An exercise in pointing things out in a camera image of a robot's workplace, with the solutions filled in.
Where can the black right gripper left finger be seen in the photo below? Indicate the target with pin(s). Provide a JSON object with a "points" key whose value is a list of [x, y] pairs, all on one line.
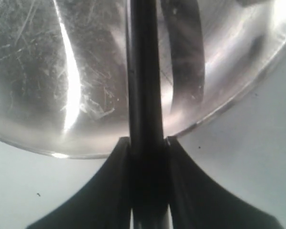
{"points": [[103, 203]]}

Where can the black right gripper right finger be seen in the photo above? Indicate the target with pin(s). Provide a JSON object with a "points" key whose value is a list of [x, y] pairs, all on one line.
{"points": [[198, 202]]}

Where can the black handled knife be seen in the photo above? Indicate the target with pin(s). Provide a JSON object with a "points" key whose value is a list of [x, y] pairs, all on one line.
{"points": [[148, 165]]}

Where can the round stainless steel plate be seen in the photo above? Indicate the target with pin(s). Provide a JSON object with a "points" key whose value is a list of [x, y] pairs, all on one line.
{"points": [[63, 83]]}

